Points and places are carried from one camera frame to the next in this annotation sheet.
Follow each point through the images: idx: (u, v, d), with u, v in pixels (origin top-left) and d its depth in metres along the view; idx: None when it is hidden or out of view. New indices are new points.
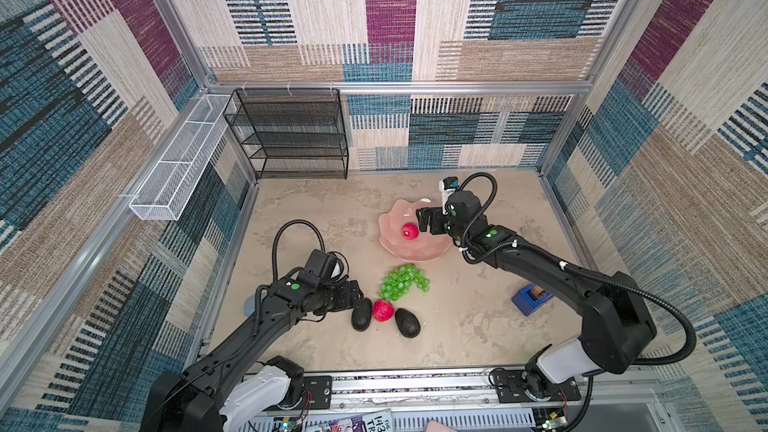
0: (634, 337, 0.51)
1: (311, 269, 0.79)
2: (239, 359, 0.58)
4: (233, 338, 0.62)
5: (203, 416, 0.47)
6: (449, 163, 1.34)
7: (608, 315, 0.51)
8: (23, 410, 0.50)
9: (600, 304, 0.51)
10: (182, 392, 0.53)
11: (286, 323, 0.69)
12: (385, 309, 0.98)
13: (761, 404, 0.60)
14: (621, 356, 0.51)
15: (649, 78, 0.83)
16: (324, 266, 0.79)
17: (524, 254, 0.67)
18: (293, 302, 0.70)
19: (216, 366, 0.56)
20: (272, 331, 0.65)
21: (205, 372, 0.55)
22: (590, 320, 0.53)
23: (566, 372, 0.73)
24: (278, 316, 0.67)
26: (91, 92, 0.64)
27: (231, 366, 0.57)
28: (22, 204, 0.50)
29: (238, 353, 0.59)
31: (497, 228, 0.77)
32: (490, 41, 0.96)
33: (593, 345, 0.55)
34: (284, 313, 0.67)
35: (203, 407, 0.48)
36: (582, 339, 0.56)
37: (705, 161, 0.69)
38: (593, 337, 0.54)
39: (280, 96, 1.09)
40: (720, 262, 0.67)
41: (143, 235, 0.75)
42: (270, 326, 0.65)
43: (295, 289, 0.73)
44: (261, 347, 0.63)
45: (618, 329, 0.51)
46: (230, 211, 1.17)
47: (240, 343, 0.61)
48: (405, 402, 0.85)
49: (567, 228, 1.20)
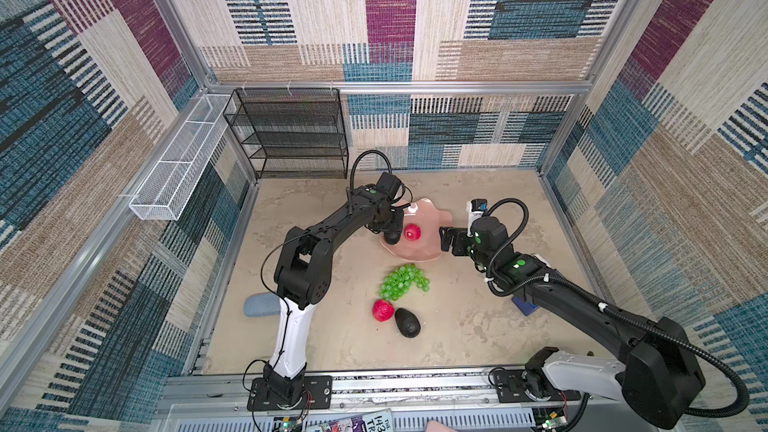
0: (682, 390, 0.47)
1: (383, 185, 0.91)
2: (343, 227, 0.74)
4: (333, 216, 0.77)
5: (326, 254, 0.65)
6: (449, 163, 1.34)
7: (657, 368, 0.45)
8: (23, 410, 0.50)
9: (648, 355, 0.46)
10: (306, 243, 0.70)
11: (369, 214, 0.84)
12: (385, 309, 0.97)
13: (761, 404, 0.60)
14: (669, 412, 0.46)
15: (650, 78, 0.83)
16: (394, 183, 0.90)
17: (557, 291, 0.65)
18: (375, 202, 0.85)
19: (327, 230, 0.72)
20: (360, 216, 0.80)
21: (322, 230, 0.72)
22: (634, 371, 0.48)
23: (574, 387, 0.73)
24: (363, 206, 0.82)
26: (91, 92, 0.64)
27: (338, 231, 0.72)
28: (22, 203, 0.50)
29: (341, 224, 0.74)
31: (525, 257, 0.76)
32: (490, 41, 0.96)
33: (637, 395, 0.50)
34: (368, 206, 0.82)
35: (326, 248, 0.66)
36: (624, 388, 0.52)
37: (705, 161, 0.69)
38: (639, 388, 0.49)
39: (280, 96, 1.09)
40: (720, 261, 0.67)
41: (143, 235, 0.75)
42: (360, 211, 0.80)
43: (372, 193, 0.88)
44: (352, 227, 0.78)
45: (669, 383, 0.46)
46: (230, 211, 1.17)
47: (341, 218, 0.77)
48: (405, 402, 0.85)
49: (568, 227, 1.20)
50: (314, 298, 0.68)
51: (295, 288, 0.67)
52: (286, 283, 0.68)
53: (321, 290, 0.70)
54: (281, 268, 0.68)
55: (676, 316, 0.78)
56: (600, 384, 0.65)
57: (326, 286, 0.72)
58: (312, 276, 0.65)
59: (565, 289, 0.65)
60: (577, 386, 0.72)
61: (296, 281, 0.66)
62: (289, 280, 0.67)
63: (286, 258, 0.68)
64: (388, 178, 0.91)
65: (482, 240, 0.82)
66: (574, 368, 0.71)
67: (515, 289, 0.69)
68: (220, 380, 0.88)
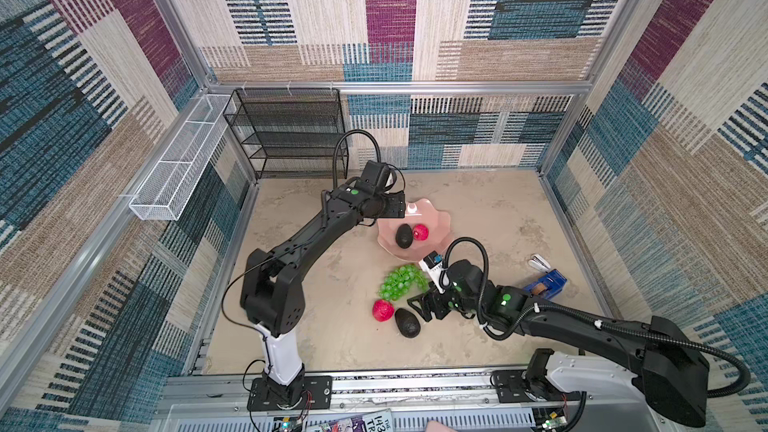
0: (697, 383, 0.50)
1: (367, 179, 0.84)
2: (314, 245, 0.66)
4: (305, 230, 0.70)
5: (290, 283, 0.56)
6: (449, 163, 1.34)
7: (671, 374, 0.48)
8: (23, 410, 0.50)
9: (658, 365, 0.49)
10: (271, 265, 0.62)
11: (349, 222, 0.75)
12: (385, 309, 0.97)
13: (761, 404, 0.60)
14: (697, 409, 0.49)
15: (649, 78, 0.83)
16: (380, 173, 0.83)
17: (552, 319, 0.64)
18: (354, 205, 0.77)
19: (295, 247, 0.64)
20: (337, 226, 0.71)
21: (288, 251, 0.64)
22: (654, 384, 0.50)
23: (579, 388, 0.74)
24: (343, 214, 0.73)
26: (91, 92, 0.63)
27: (308, 248, 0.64)
28: (22, 204, 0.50)
29: (313, 240, 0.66)
31: (508, 291, 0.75)
32: (490, 41, 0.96)
33: (663, 402, 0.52)
34: (348, 212, 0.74)
35: (290, 277, 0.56)
36: (648, 397, 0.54)
37: (705, 161, 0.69)
38: (663, 396, 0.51)
39: (280, 96, 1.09)
40: (720, 261, 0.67)
41: (143, 235, 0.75)
42: (337, 221, 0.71)
43: (354, 194, 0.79)
44: (328, 239, 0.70)
45: (683, 382, 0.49)
46: (230, 212, 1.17)
47: (313, 233, 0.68)
48: (405, 401, 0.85)
49: (568, 227, 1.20)
50: (286, 326, 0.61)
51: (263, 315, 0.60)
52: (254, 309, 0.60)
53: (294, 314, 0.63)
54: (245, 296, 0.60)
55: (676, 315, 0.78)
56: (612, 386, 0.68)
57: (300, 309, 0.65)
58: (279, 305, 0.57)
59: (556, 313, 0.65)
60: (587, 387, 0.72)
61: (265, 308, 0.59)
62: (257, 306, 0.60)
63: (248, 285, 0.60)
64: (372, 169, 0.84)
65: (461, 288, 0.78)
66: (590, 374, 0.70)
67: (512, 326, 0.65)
68: (220, 380, 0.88)
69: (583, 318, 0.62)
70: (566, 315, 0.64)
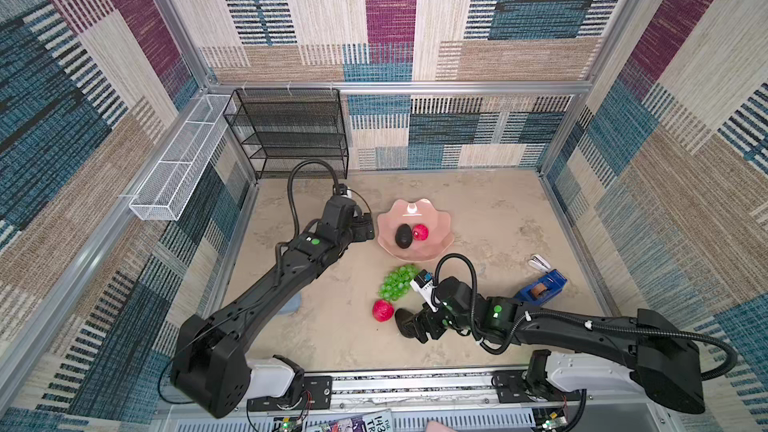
0: (691, 370, 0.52)
1: (329, 222, 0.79)
2: (262, 308, 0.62)
4: (255, 290, 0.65)
5: (229, 357, 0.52)
6: (449, 163, 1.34)
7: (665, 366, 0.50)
8: (23, 410, 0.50)
9: (651, 359, 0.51)
10: (210, 335, 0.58)
11: (307, 275, 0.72)
12: (385, 309, 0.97)
13: (762, 404, 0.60)
14: (696, 397, 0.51)
15: (649, 78, 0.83)
16: (338, 213, 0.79)
17: (544, 326, 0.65)
18: (313, 255, 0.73)
19: (239, 313, 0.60)
20: (291, 285, 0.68)
21: (231, 318, 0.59)
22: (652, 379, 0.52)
23: (579, 386, 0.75)
24: (299, 269, 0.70)
26: (91, 92, 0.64)
27: (253, 315, 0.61)
28: (22, 204, 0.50)
29: (262, 303, 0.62)
31: (499, 302, 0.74)
32: (490, 41, 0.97)
33: (663, 394, 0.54)
34: (306, 266, 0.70)
35: (228, 350, 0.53)
36: (648, 391, 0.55)
37: (705, 161, 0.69)
38: (662, 388, 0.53)
39: (280, 96, 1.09)
40: (720, 261, 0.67)
41: (143, 235, 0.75)
42: (291, 279, 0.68)
43: (315, 244, 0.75)
44: (280, 299, 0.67)
45: (677, 372, 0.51)
46: (230, 211, 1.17)
47: (263, 293, 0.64)
48: (405, 402, 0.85)
49: (568, 227, 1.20)
50: (225, 407, 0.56)
51: (197, 393, 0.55)
52: (186, 389, 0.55)
53: (237, 391, 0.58)
54: (178, 372, 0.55)
55: (676, 316, 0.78)
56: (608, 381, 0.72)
57: (244, 384, 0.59)
58: (214, 385, 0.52)
59: (546, 319, 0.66)
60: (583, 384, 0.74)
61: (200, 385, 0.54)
62: (190, 385, 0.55)
63: (182, 359, 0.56)
64: (332, 211, 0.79)
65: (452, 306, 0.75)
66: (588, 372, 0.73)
67: (511, 338, 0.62)
68: None
69: (573, 320, 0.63)
70: (555, 319, 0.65)
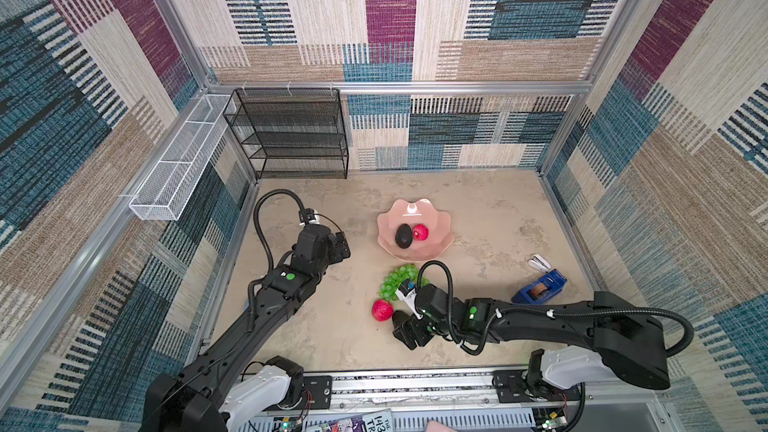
0: (651, 345, 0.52)
1: (303, 253, 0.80)
2: (236, 357, 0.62)
4: (229, 336, 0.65)
5: (201, 417, 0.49)
6: (449, 163, 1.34)
7: (618, 344, 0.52)
8: (23, 410, 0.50)
9: (605, 340, 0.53)
10: (180, 393, 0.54)
11: (283, 314, 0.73)
12: (385, 309, 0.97)
13: (761, 404, 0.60)
14: (659, 372, 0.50)
15: (649, 78, 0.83)
16: (312, 243, 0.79)
17: (514, 320, 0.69)
18: (288, 294, 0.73)
19: (212, 365, 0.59)
20: (266, 327, 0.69)
21: (202, 373, 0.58)
22: (611, 358, 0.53)
23: (576, 379, 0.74)
24: (273, 310, 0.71)
26: (91, 92, 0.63)
27: (227, 366, 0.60)
28: (22, 204, 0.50)
29: (235, 351, 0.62)
31: (474, 303, 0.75)
32: (490, 41, 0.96)
33: (630, 374, 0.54)
34: (280, 306, 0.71)
35: (201, 409, 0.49)
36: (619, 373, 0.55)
37: (705, 161, 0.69)
38: (626, 368, 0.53)
39: (280, 96, 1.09)
40: (720, 261, 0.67)
41: (143, 235, 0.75)
42: (265, 320, 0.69)
43: (290, 279, 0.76)
44: (256, 343, 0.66)
45: (637, 350, 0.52)
46: (230, 211, 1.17)
47: (237, 340, 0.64)
48: (405, 401, 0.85)
49: (567, 227, 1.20)
50: None
51: None
52: None
53: None
54: None
55: None
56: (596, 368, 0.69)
57: None
58: None
59: (516, 315, 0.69)
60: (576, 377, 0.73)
61: None
62: None
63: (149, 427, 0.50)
64: (305, 241, 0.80)
65: (430, 312, 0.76)
66: (567, 365, 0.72)
67: (484, 335, 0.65)
68: None
69: (538, 311, 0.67)
70: (525, 312, 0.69)
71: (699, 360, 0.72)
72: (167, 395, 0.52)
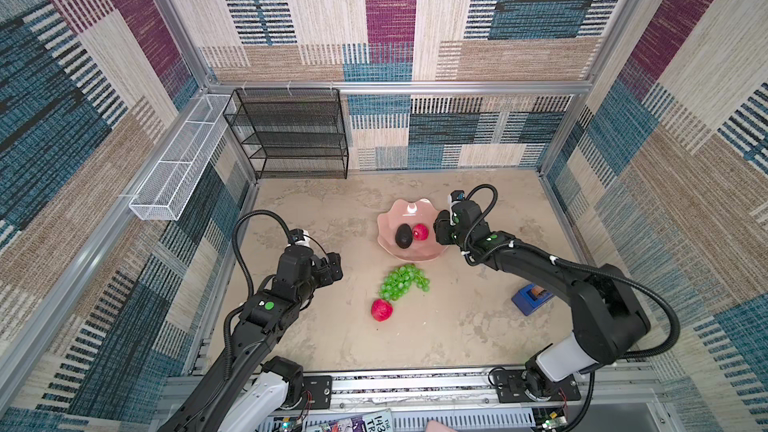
0: (623, 327, 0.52)
1: (284, 278, 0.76)
2: (215, 408, 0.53)
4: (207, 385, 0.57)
5: None
6: (449, 163, 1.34)
7: (593, 301, 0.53)
8: (23, 410, 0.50)
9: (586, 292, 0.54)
10: None
11: (264, 349, 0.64)
12: (385, 309, 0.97)
13: (761, 404, 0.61)
14: (609, 347, 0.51)
15: (650, 78, 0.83)
16: (293, 266, 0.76)
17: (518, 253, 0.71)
18: (268, 327, 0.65)
19: (190, 422, 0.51)
20: (245, 371, 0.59)
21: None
22: (578, 311, 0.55)
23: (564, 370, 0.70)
24: (252, 348, 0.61)
26: (91, 92, 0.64)
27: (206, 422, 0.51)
28: (22, 204, 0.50)
29: (212, 403, 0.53)
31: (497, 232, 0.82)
32: (490, 41, 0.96)
33: (583, 336, 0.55)
34: (259, 343, 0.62)
35: None
36: (574, 331, 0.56)
37: (705, 161, 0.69)
38: (584, 327, 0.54)
39: (280, 96, 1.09)
40: (720, 261, 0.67)
41: (143, 235, 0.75)
42: (244, 362, 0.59)
43: (270, 310, 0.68)
44: (236, 387, 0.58)
45: (606, 318, 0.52)
46: (230, 211, 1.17)
47: (215, 390, 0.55)
48: (405, 402, 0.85)
49: (567, 227, 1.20)
50: None
51: None
52: None
53: None
54: None
55: None
56: (574, 351, 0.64)
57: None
58: None
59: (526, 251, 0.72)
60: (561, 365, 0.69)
61: None
62: None
63: None
64: (287, 265, 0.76)
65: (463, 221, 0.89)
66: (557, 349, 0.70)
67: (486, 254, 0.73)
68: None
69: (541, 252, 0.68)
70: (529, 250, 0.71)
71: (700, 360, 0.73)
72: None
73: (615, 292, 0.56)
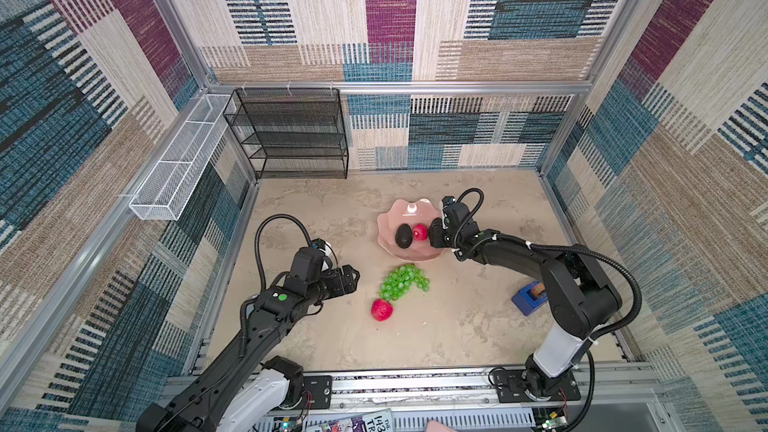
0: (593, 301, 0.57)
1: (296, 274, 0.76)
2: (228, 383, 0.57)
4: (220, 362, 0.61)
5: None
6: (449, 163, 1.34)
7: (563, 278, 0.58)
8: (23, 410, 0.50)
9: (557, 270, 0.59)
10: (171, 424, 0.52)
11: (276, 337, 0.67)
12: (385, 309, 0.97)
13: (761, 404, 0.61)
14: (582, 319, 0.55)
15: (650, 78, 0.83)
16: (305, 264, 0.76)
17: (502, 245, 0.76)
18: (281, 315, 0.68)
19: (204, 393, 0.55)
20: (258, 352, 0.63)
21: (193, 402, 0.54)
22: (552, 288, 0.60)
23: (560, 362, 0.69)
24: (265, 332, 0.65)
26: (91, 92, 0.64)
27: (219, 394, 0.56)
28: (22, 203, 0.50)
29: (226, 377, 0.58)
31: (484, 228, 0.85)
32: (490, 41, 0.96)
33: (558, 311, 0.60)
34: (272, 329, 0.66)
35: None
36: (550, 307, 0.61)
37: (705, 161, 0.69)
38: (558, 303, 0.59)
39: (280, 96, 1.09)
40: (720, 261, 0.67)
41: (143, 235, 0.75)
42: (257, 344, 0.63)
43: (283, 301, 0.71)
44: (248, 367, 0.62)
45: (576, 292, 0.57)
46: (230, 211, 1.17)
47: (228, 367, 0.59)
48: (405, 402, 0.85)
49: (568, 227, 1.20)
50: None
51: None
52: None
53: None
54: None
55: (676, 316, 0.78)
56: (561, 335, 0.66)
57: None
58: None
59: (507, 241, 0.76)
60: (556, 356, 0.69)
61: None
62: None
63: None
64: (300, 263, 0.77)
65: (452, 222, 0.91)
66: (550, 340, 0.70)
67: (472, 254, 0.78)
68: None
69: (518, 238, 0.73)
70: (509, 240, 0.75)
71: (700, 360, 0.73)
72: (158, 425, 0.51)
73: (586, 270, 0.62)
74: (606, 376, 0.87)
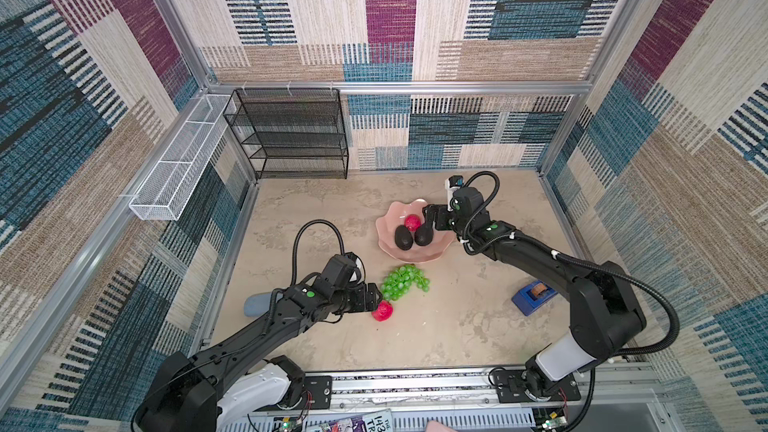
0: (620, 323, 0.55)
1: (327, 277, 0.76)
2: (246, 354, 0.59)
4: (243, 334, 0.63)
5: (202, 403, 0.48)
6: (449, 163, 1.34)
7: (592, 299, 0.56)
8: (23, 410, 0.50)
9: (586, 289, 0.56)
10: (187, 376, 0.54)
11: (295, 329, 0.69)
12: (384, 309, 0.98)
13: (761, 404, 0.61)
14: (606, 342, 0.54)
15: (649, 78, 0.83)
16: (338, 272, 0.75)
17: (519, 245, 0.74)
18: (305, 309, 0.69)
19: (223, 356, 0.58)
20: (279, 336, 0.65)
21: (213, 361, 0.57)
22: (577, 306, 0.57)
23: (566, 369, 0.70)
24: (289, 320, 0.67)
26: (91, 92, 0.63)
27: (235, 360, 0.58)
28: (22, 203, 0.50)
29: (246, 348, 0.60)
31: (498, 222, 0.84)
32: (490, 41, 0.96)
33: (581, 331, 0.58)
34: (295, 319, 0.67)
35: (203, 395, 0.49)
36: (572, 325, 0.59)
37: (704, 161, 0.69)
38: (582, 323, 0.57)
39: (280, 96, 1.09)
40: (720, 261, 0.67)
41: (143, 235, 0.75)
42: (280, 328, 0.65)
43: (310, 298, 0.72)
44: (266, 349, 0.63)
45: (603, 314, 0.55)
46: (230, 211, 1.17)
47: (250, 339, 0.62)
48: (405, 402, 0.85)
49: (568, 227, 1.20)
50: None
51: None
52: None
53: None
54: (144, 410, 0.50)
55: None
56: (573, 348, 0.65)
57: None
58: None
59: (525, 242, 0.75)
60: (562, 363, 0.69)
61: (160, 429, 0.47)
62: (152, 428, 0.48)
63: (155, 397, 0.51)
64: (333, 268, 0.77)
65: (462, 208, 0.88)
66: (558, 349, 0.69)
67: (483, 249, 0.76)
68: None
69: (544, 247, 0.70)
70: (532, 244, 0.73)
71: (700, 361, 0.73)
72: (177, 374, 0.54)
73: (614, 289, 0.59)
74: (606, 376, 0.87)
